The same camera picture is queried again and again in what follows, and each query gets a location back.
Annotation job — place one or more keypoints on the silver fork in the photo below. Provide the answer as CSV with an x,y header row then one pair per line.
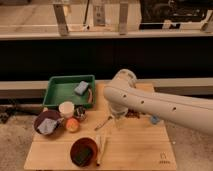
x,y
103,123

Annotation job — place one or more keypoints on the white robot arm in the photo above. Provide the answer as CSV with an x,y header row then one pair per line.
x,y
122,95

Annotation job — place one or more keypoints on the purple bowl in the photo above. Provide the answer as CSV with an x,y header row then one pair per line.
x,y
51,114

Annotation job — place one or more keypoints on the brown bowl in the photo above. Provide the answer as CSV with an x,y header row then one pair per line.
x,y
81,143

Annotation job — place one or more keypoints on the blue cloth in bowl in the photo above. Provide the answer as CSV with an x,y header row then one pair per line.
x,y
47,126

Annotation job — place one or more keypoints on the dark sponge in bowl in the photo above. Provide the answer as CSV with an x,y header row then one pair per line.
x,y
83,156

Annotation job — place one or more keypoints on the orange carrot in tray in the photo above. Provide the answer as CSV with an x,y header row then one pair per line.
x,y
90,95

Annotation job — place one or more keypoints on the blue sponge in tray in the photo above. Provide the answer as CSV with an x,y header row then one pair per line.
x,y
81,88

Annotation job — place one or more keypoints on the green plastic tray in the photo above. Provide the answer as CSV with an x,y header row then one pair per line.
x,y
61,89

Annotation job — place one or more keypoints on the dark patterned small cup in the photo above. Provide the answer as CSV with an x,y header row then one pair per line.
x,y
80,113

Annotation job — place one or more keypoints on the brown grape bunch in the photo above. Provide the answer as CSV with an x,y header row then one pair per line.
x,y
133,114

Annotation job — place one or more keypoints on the white cup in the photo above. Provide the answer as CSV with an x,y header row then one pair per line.
x,y
66,109

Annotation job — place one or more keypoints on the orange peach fruit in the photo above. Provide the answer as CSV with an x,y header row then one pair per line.
x,y
72,125

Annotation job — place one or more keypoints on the wooden spatula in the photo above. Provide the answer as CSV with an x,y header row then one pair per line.
x,y
101,142

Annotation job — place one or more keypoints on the blue plastic toy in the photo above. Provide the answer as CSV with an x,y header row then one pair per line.
x,y
154,120

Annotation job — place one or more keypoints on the wooden cutting board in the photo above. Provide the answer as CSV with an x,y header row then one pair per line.
x,y
132,144

